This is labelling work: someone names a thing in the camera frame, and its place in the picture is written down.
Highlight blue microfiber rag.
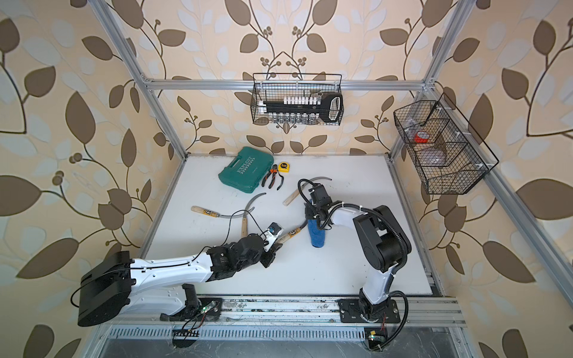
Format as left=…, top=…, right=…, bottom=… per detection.
left=307, top=219, right=325, bottom=249

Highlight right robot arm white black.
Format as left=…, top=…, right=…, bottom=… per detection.
left=297, top=179, right=412, bottom=320

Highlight black socket bit holder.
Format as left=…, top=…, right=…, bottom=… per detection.
left=252, top=92, right=344, bottom=125

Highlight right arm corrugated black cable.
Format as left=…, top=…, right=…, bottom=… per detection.
left=297, top=178, right=413, bottom=350

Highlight yellow black tape measure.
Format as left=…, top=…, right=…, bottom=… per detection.
left=278, top=162, right=290, bottom=173

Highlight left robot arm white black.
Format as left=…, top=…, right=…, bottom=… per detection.
left=78, top=234, right=282, bottom=327

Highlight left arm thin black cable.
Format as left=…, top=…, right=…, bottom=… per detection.
left=190, top=209, right=267, bottom=263

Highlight green plastic tool case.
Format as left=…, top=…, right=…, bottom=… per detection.
left=218, top=147, right=274, bottom=193

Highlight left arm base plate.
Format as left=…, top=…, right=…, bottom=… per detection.
left=160, top=297, right=223, bottom=322

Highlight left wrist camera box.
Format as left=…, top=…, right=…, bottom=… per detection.
left=264, top=222, right=283, bottom=252

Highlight back wall wire basket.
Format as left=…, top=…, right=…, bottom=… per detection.
left=250, top=72, right=344, bottom=126

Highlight aluminium front rail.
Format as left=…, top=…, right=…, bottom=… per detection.
left=95, top=294, right=467, bottom=328

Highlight wall wire basket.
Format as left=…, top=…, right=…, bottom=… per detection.
left=393, top=93, right=499, bottom=195
left=250, top=72, right=344, bottom=126

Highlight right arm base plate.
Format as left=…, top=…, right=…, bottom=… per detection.
left=338, top=298, right=401, bottom=324

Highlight red item in basket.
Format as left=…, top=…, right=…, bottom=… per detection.
left=414, top=131, right=431, bottom=144

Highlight right wall wire basket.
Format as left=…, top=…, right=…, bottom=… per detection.
left=393, top=93, right=499, bottom=195

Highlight black red handled pliers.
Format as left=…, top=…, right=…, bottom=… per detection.
left=261, top=164, right=284, bottom=190

